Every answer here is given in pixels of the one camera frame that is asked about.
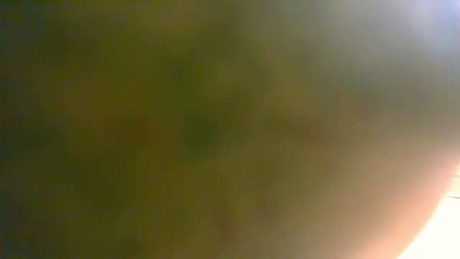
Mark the green pear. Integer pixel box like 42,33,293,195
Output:
0,0,457,259

